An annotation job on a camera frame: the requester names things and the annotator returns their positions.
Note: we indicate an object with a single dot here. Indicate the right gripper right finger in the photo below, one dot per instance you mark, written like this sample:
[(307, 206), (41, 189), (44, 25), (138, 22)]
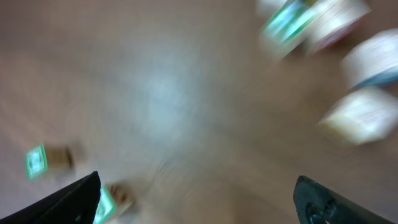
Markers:
[(317, 204)]

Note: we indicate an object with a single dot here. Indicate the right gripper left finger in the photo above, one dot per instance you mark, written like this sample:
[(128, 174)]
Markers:
[(75, 203)]

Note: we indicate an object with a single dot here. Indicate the green J letter block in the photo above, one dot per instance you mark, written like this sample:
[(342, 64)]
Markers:
[(47, 159)]

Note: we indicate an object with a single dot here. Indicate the yellow sided picture block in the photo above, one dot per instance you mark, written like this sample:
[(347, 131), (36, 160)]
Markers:
[(366, 115)]

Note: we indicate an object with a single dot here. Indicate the green A letter block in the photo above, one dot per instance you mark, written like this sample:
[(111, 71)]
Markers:
[(288, 27)]

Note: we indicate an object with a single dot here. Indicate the blue sided wooden block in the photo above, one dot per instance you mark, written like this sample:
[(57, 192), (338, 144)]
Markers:
[(372, 62)]

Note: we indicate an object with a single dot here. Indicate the red sided wooden block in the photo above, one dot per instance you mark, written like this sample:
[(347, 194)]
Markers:
[(334, 20)]

